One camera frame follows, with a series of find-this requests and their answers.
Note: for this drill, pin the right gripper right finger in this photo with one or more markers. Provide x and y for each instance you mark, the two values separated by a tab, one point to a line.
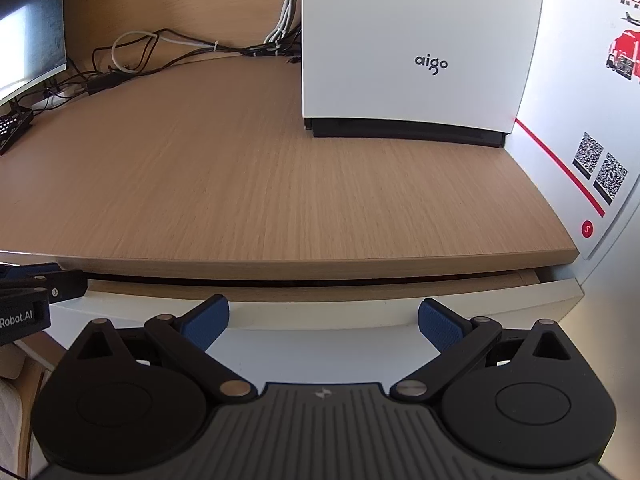
461	344

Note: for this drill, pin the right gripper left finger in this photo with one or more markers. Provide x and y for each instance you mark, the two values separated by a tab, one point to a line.
184	340

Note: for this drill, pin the white wooden drawer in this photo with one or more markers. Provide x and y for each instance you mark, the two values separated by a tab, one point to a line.
515	299

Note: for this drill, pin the black keyboard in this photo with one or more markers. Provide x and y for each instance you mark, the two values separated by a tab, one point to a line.
13	126

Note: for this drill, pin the black power adapter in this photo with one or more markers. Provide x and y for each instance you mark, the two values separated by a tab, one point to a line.
105	81

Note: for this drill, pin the white poster with QR codes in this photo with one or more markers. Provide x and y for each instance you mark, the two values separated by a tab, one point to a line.
577	130

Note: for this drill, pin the computer monitor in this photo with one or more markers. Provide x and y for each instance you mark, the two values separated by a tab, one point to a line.
33	46

